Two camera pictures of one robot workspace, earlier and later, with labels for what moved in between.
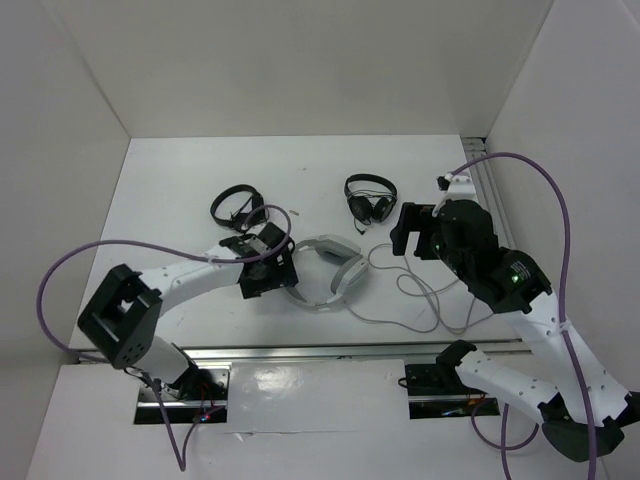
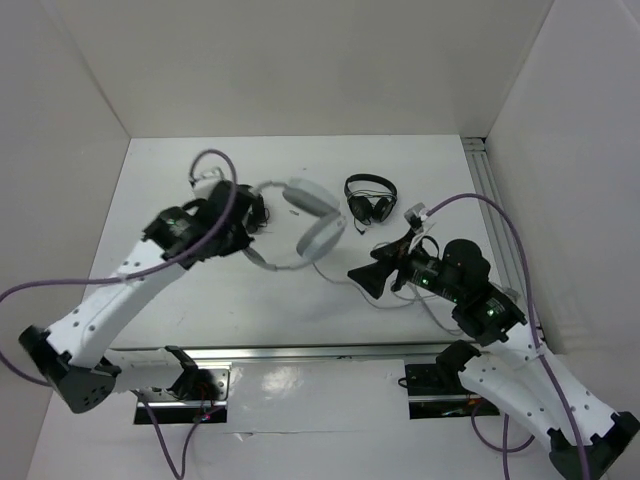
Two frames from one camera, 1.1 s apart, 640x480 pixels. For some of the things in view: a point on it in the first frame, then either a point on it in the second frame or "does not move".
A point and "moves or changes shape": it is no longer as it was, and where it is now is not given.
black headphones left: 250,215 does not move
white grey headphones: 351,270 -> 321,234
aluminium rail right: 489,188 does not move
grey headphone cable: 402,267 moves or changes shape
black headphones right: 370,205 does not move
